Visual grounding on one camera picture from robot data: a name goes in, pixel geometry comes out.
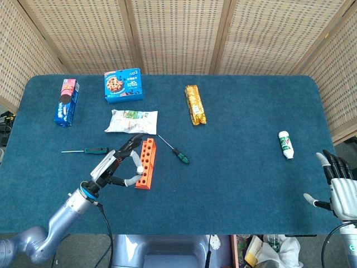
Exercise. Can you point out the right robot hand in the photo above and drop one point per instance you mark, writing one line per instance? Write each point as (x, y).
(343, 195)

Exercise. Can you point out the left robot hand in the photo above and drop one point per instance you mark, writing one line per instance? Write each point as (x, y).
(108, 167)

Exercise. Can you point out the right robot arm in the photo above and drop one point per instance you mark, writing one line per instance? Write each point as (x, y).
(351, 245)

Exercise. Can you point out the lavender robot base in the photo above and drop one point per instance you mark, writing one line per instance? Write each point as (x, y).
(167, 251)

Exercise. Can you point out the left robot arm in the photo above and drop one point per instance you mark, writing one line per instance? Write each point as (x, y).
(64, 212)

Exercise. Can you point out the orange bit holder block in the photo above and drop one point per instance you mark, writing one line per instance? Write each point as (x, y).
(149, 156)

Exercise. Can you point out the white snack bag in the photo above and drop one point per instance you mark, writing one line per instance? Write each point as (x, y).
(131, 123)

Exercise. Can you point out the blue Oreo cookie box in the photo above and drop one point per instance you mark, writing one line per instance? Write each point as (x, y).
(65, 109)

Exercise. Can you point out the white plastic bag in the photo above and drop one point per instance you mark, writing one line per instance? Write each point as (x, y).
(290, 248)

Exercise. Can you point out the white green bottle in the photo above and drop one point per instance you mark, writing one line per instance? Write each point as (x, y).
(285, 145)

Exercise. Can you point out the blue chocolate chip cookie box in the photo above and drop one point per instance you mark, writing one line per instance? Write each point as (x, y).
(122, 86)

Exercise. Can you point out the gold foil snack package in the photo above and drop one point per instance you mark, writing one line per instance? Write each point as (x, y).
(195, 106)

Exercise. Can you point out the blue table mat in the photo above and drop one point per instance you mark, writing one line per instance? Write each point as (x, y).
(223, 181)

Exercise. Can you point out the woven folding screen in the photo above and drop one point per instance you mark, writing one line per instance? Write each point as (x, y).
(178, 36)

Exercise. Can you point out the white metal bracket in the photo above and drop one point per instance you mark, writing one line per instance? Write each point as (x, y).
(215, 243)

